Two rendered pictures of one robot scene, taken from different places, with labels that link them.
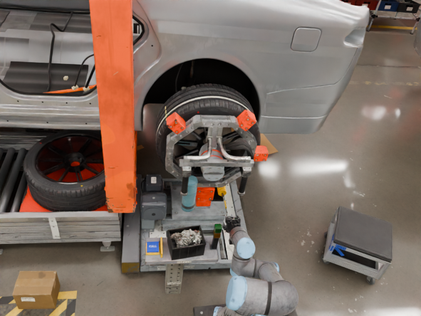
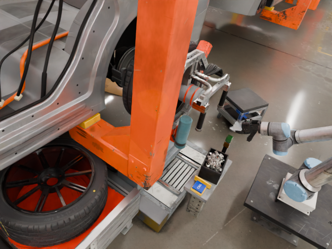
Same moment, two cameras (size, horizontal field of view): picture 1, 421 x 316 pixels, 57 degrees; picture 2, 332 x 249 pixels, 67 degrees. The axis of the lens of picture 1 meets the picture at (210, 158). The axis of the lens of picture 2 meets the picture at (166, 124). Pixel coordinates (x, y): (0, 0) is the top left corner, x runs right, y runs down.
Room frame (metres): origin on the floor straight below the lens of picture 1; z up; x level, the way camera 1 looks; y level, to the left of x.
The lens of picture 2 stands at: (0.90, 1.20, 1.80)
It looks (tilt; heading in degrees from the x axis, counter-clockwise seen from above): 40 degrees down; 310
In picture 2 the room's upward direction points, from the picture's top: 10 degrees clockwise
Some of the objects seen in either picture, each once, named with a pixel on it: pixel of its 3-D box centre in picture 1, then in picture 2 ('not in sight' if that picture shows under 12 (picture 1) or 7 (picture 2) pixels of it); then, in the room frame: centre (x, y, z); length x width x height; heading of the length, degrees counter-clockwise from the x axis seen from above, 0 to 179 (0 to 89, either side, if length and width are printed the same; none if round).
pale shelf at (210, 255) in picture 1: (181, 249); (209, 174); (1.36, 0.09, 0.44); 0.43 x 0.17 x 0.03; 103
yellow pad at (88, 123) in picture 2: not in sight; (85, 116); (2.08, 0.62, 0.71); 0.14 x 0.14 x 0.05; 13
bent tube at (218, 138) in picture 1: (233, 144); (212, 69); (1.70, -0.12, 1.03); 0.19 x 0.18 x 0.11; 13
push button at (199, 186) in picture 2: (153, 247); (198, 187); (1.33, 0.25, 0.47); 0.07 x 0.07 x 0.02; 13
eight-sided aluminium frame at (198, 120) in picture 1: (210, 153); (184, 91); (1.80, 0.01, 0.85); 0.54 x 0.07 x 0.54; 103
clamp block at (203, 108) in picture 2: (185, 167); (200, 105); (1.56, 0.13, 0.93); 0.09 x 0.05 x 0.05; 13
